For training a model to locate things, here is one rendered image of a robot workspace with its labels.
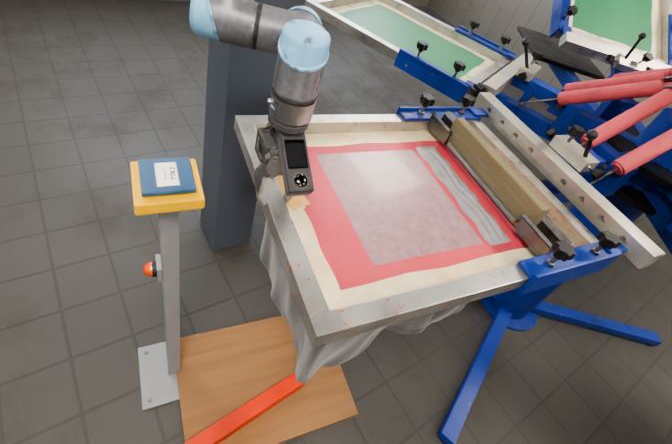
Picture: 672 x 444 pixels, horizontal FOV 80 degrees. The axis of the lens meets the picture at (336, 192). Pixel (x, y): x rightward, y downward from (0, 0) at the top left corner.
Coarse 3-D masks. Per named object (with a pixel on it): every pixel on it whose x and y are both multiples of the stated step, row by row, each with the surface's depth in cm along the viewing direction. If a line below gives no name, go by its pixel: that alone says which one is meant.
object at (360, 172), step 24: (360, 144) 108; (384, 144) 111; (408, 144) 114; (432, 144) 118; (312, 168) 96; (336, 168) 98; (360, 168) 100; (384, 168) 103; (408, 168) 106; (456, 168) 112; (312, 192) 90; (336, 192) 92; (360, 192) 94; (384, 192) 96; (408, 192) 99; (432, 192) 101
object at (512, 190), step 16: (464, 128) 109; (464, 144) 109; (480, 144) 104; (480, 160) 105; (496, 160) 100; (496, 176) 100; (512, 176) 97; (496, 192) 101; (512, 192) 97; (528, 192) 93; (512, 208) 97; (528, 208) 93; (544, 208) 90
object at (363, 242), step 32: (448, 192) 103; (480, 192) 107; (320, 224) 83; (352, 224) 86; (384, 224) 88; (416, 224) 91; (448, 224) 94; (352, 256) 79; (384, 256) 82; (416, 256) 84; (448, 256) 86; (480, 256) 89
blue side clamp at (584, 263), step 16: (544, 256) 88; (576, 256) 90; (592, 256) 92; (608, 256) 92; (528, 272) 83; (544, 272) 83; (560, 272) 85; (576, 272) 90; (592, 272) 96; (528, 288) 84
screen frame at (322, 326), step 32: (256, 128) 97; (320, 128) 105; (352, 128) 110; (384, 128) 115; (416, 128) 120; (480, 128) 125; (256, 160) 87; (512, 160) 116; (544, 192) 108; (288, 224) 76; (576, 224) 101; (288, 256) 71; (320, 288) 68; (448, 288) 75; (480, 288) 78; (512, 288) 84; (320, 320) 64; (352, 320) 65; (384, 320) 68
